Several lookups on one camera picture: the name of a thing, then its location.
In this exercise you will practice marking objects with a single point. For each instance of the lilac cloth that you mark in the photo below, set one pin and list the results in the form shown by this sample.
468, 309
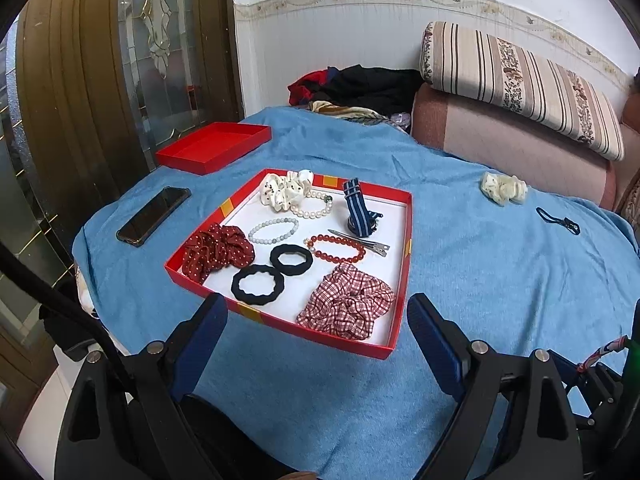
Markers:
401, 121

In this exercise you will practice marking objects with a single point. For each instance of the striped floral pillow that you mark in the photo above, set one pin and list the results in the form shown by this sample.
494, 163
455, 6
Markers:
500, 70

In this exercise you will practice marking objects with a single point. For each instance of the striped sofa seat cushion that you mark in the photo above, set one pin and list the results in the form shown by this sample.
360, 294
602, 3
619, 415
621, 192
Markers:
631, 210

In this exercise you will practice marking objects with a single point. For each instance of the white dotted scrunchie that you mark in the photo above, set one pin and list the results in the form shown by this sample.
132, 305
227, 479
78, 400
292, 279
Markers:
282, 190

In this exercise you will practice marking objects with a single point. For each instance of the gold patterned cloth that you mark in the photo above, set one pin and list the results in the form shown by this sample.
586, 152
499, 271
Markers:
340, 109

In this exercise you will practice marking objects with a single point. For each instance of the dark red dotted scrunchie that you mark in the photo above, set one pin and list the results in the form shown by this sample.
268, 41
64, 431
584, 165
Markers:
215, 250

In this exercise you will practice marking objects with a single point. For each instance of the silver hair clip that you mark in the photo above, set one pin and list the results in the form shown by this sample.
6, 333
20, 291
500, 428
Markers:
365, 244

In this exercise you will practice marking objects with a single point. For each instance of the red box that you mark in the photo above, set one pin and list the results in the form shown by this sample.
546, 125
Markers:
245, 210

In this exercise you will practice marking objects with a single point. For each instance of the black scrunchie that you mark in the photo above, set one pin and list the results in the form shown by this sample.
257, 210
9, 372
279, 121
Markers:
239, 285
276, 259

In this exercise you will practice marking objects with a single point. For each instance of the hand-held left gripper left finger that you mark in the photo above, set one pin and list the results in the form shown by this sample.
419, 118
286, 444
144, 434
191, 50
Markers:
200, 340

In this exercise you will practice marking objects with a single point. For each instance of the black smartphone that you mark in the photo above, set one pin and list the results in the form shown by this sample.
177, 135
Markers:
152, 215

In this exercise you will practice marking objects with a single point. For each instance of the red box lid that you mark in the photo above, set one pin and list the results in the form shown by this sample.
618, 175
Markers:
210, 145

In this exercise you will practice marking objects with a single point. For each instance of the pile of dark clothes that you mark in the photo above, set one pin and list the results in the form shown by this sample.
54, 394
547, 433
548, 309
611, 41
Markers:
370, 85

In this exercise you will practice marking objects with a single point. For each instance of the red checked scrunchie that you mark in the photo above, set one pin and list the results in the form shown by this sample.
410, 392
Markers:
345, 300

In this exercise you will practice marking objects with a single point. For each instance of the cream scrunchie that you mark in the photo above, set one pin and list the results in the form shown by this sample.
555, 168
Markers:
500, 187

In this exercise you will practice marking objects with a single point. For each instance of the pink sofa cushion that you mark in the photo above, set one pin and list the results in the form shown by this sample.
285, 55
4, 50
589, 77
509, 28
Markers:
500, 145

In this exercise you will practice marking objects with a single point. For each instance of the blue blanket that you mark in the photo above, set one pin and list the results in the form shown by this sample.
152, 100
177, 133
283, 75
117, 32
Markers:
475, 260

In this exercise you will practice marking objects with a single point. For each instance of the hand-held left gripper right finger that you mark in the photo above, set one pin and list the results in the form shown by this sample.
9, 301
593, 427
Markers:
435, 345

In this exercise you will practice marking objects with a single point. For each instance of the wooden door with glass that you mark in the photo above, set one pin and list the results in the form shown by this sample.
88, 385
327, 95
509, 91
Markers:
75, 85

